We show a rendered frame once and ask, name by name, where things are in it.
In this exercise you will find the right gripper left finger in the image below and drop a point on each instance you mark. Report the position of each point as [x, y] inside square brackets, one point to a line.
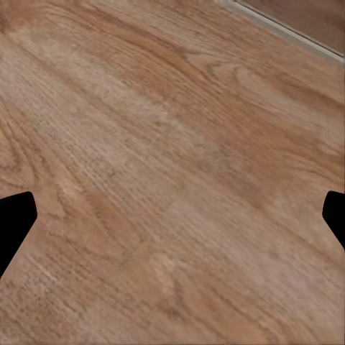
[17, 215]

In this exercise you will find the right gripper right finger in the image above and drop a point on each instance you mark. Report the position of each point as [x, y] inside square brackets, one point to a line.
[334, 214]

